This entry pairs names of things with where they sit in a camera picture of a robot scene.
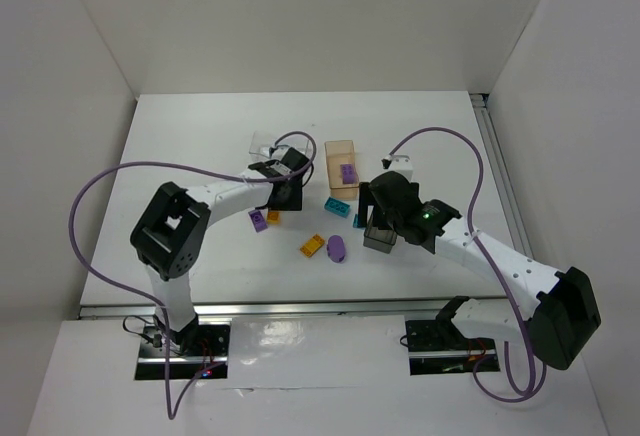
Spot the purple oval lego brick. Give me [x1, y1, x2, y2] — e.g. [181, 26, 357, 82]
[326, 235, 346, 263]

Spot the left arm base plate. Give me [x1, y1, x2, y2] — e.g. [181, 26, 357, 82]
[133, 322, 231, 381]

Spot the yellow small lego brick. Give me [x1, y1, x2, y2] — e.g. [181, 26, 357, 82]
[266, 210, 280, 224]

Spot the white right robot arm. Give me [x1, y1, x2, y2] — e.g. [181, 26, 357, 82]
[361, 171, 601, 370]

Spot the yellow long lego brick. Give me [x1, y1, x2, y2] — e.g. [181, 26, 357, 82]
[299, 234, 325, 258]

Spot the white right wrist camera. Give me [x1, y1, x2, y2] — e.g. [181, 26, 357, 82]
[381, 154, 413, 182]

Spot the front aluminium rail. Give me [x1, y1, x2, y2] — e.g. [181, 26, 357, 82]
[77, 297, 509, 321]

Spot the clear transparent container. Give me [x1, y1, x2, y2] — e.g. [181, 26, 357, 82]
[248, 131, 312, 163]

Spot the aluminium frame rail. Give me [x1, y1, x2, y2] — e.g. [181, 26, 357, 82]
[469, 93, 533, 256]

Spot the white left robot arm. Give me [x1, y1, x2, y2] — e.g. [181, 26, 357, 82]
[130, 147, 312, 351]

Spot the smoky grey transparent container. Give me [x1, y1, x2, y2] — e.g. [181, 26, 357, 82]
[363, 216, 397, 254]

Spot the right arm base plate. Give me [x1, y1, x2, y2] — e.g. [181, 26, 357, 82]
[399, 319, 500, 376]

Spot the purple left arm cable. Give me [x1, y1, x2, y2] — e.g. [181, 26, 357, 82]
[68, 130, 318, 421]

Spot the amber transparent container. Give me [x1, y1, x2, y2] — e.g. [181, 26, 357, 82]
[324, 140, 359, 201]

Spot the teal long lego brick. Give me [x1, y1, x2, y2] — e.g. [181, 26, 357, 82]
[324, 197, 351, 218]

